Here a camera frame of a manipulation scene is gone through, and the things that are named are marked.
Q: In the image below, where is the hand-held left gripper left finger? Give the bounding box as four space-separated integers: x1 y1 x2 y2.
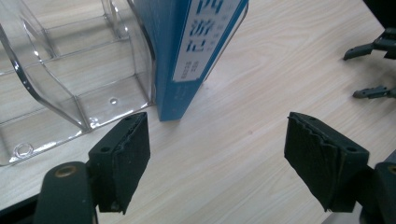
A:
88 111 151 216

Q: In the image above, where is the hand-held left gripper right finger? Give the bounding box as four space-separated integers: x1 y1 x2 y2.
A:
283 111 372 214

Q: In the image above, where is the clear acrylic book rack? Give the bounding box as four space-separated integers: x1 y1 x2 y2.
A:
0 0 157 168

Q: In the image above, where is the blue book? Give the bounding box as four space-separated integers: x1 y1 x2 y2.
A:
133 0 250 122

